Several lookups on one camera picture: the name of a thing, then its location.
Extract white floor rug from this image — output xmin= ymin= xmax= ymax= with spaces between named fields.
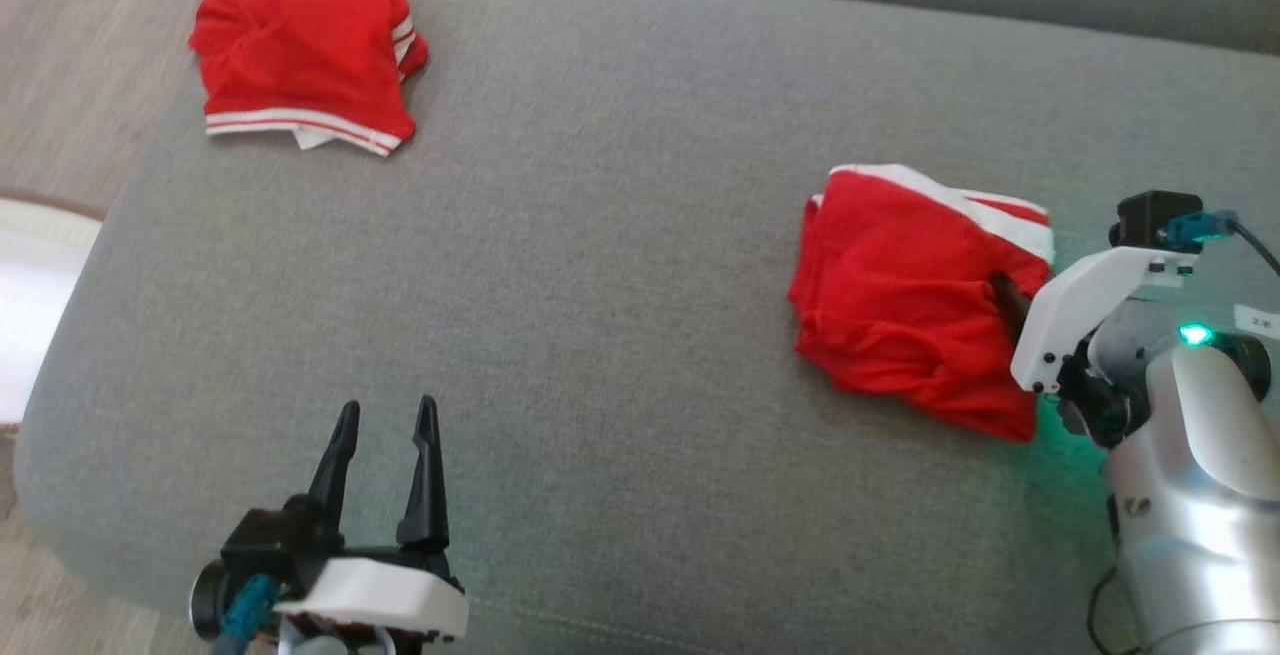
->
xmin=0 ymin=193 xmax=105 ymax=428

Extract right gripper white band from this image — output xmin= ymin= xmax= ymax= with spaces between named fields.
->
xmin=989 ymin=245 xmax=1201 ymax=452

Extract red Bulls 23 jersey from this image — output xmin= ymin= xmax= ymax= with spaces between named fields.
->
xmin=188 ymin=0 xmax=430 ymax=157

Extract red shorts with white band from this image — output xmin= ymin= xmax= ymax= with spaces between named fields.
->
xmin=787 ymin=164 xmax=1057 ymax=443

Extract teal plug black camera cable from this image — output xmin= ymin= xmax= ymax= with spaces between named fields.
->
xmin=1165 ymin=209 xmax=1280 ymax=278

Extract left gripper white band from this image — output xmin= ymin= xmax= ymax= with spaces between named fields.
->
xmin=268 ymin=395 xmax=470 ymax=655

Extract teal left camera cable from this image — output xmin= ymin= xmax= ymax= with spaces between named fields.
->
xmin=212 ymin=575 xmax=282 ymax=655

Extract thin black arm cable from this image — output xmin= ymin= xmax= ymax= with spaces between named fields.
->
xmin=1086 ymin=563 xmax=1141 ymax=655

